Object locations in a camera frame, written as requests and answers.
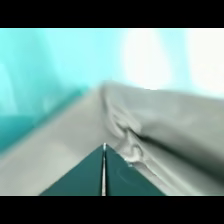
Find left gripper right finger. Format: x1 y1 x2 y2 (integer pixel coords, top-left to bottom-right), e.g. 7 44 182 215
105 145 167 197

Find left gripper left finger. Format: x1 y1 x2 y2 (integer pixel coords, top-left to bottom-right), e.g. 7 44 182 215
39 143 106 197

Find beige shirt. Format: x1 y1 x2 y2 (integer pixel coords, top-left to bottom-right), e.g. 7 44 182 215
0 79 224 197

